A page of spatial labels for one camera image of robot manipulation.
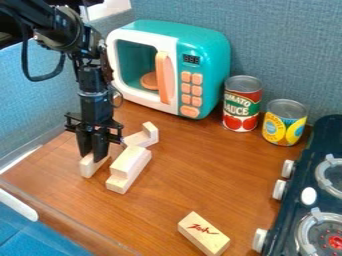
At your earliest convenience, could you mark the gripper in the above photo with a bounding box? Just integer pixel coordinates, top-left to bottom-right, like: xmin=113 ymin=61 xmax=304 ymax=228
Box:
xmin=62 ymin=90 xmax=126 ymax=164

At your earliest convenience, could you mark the small white wooden block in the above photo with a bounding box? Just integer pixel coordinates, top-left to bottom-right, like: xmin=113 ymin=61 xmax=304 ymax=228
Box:
xmin=78 ymin=150 xmax=111 ymax=179

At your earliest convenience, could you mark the stepped white wooden block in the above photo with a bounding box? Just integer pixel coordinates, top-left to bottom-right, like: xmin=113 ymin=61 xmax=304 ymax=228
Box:
xmin=104 ymin=145 xmax=154 ymax=195

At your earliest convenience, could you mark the toy microwave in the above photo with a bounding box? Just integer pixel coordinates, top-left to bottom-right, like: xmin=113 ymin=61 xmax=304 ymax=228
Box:
xmin=104 ymin=18 xmax=233 ymax=121

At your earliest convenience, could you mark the white block with red mark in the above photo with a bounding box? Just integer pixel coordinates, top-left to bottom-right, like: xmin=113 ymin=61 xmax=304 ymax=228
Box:
xmin=176 ymin=210 xmax=233 ymax=256

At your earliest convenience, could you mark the red tomato can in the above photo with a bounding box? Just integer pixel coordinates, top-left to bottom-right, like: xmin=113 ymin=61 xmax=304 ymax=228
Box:
xmin=220 ymin=74 xmax=265 ymax=133

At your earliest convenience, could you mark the yellow can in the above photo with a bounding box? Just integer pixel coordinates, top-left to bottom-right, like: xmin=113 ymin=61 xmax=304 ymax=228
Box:
xmin=260 ymin=98 xmax=309 ymax=148

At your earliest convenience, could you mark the toy stove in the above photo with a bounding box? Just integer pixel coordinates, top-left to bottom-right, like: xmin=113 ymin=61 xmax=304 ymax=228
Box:
xmin=251 ymin=113 xmax=342 ymax=256

